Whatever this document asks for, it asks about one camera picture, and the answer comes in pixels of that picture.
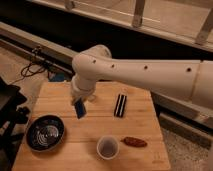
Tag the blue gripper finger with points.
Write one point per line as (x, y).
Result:
(80, 109)

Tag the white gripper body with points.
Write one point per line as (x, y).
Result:
(81, 89)

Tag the black and white striped sponge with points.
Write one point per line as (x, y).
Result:
(120, 105)

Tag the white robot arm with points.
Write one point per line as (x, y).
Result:
(187, 80)

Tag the blue object behind table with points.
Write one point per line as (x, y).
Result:
(57, 78)

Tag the dark patterned bowl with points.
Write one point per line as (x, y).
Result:
(45, 133)

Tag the wooden cutting board table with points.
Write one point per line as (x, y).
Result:
(77, 151)

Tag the brown oblong food item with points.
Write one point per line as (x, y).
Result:
(135, 142)

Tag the black equipment at left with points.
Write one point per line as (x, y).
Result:
(11, 111)

